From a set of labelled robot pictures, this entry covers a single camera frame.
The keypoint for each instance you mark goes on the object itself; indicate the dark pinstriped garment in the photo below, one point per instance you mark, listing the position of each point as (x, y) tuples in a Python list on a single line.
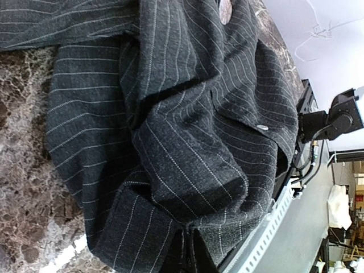
[(168, 124)]

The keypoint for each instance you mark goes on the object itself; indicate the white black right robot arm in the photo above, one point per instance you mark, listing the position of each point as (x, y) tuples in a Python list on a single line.
[(343, 117)]

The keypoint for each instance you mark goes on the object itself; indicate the white slotted cable duct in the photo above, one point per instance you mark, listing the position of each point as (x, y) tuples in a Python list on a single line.
[(246, 256)]

